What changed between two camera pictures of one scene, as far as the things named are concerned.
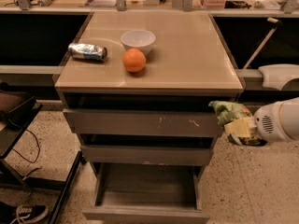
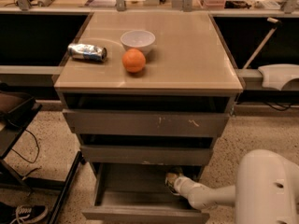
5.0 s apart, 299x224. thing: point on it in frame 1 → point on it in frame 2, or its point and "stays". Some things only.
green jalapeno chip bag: [228, 112] → [170, 180]
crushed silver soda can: [88, 51] stays
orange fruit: [134, 60] stays
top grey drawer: [145, 116] stays
